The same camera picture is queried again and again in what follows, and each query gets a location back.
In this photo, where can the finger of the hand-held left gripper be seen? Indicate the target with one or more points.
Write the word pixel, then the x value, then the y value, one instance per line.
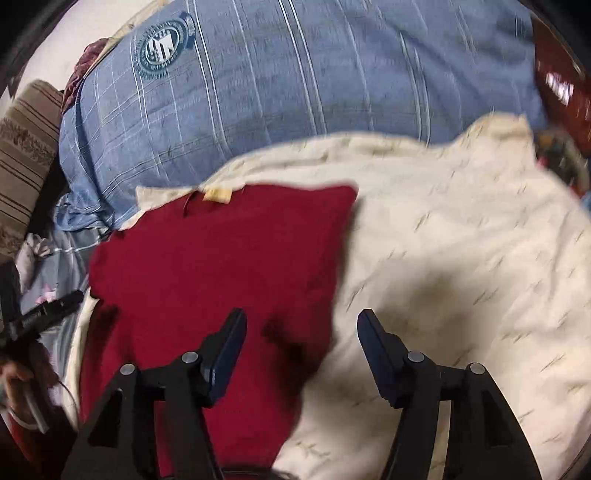
pixel 41 316

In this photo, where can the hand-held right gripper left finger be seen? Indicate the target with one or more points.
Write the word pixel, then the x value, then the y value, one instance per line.
pixel 225 364

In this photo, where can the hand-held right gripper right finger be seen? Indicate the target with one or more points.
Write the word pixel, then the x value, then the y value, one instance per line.
pixel 375 355

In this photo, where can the red knit garment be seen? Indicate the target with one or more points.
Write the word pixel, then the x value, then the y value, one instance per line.
pixel 207 258

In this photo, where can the person's left hand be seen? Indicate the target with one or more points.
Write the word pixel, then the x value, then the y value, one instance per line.
pixel 23 374

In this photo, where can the grey floral sheet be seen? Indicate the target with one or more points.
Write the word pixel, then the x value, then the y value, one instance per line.
pixel 60 267

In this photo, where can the silver bangle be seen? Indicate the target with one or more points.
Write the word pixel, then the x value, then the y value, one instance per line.
pixel 21 419

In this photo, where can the cream patterned blanket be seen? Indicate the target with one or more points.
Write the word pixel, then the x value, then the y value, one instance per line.
pixel 461 254

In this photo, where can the beige striped pillow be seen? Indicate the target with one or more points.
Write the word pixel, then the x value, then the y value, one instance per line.
pixel 23 161

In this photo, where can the maroon cloth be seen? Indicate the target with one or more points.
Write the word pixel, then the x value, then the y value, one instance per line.
pixel 83 69

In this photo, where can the multicoloured cloth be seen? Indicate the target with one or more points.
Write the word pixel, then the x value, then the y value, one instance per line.
pixel 563 157

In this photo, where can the wooden headboard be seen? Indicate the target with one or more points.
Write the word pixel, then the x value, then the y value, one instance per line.
pixel 558 69

